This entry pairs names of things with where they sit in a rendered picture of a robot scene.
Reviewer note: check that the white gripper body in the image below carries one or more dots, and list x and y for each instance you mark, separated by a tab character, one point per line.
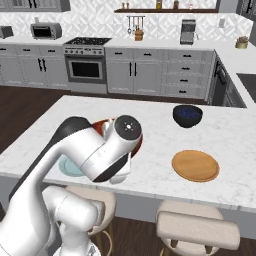
120	173

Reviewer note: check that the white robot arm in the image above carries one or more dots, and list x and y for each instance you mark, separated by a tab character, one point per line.
66	153

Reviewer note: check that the black bowl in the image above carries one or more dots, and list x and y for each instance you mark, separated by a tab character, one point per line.
187	115

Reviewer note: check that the red plate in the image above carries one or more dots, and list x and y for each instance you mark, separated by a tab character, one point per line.
137	146

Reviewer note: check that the beige bar stool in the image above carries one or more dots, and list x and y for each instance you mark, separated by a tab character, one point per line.
106	203
196	228

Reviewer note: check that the light blue plate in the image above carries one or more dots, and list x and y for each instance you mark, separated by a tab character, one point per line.
68	168

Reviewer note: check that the round wooden plate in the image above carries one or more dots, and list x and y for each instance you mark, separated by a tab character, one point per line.
195	165

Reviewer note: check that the grey base cupboard run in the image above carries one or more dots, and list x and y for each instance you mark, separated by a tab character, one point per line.
30	65
160	71

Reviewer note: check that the steel oven with hob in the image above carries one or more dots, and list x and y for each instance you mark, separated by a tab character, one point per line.
86	65

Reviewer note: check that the black dishwasher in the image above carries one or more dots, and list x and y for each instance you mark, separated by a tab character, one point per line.
219	83

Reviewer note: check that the wooden knife block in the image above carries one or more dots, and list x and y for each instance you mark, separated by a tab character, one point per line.
139	35

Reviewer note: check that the dark sink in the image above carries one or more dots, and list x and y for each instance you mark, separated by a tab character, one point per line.
249	85

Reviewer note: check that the silver coffee machine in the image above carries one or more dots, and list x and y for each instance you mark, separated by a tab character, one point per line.
188	31

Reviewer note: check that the silver toaster oven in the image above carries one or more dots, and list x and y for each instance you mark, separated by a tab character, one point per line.
46	31

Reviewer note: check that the small brown bottle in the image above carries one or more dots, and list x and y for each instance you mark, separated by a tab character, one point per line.
123	5
127	5

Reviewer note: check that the yellow jar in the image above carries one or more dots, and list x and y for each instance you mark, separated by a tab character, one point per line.
159	4

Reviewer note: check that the brown jar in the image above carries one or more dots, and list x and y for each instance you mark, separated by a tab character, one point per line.
176	4

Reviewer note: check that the potted plant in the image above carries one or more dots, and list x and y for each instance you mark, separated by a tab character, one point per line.
242	42

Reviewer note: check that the silver toaster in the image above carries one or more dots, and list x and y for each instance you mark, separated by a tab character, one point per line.
5	32

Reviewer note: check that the white bottle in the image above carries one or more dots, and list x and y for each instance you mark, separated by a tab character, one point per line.
191	5

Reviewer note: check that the rail with hanging tools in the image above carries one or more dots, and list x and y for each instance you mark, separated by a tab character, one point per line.
135	23

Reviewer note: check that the brown wooden wall shelf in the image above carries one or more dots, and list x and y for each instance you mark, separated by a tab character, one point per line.
166	11

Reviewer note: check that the white wall socket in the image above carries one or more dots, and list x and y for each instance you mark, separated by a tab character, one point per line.
221	22

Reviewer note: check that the grey wall cupboard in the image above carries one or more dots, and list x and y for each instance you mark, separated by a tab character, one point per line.
33	4

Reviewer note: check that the dark wall cupboard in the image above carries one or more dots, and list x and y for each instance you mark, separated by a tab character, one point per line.
248	8

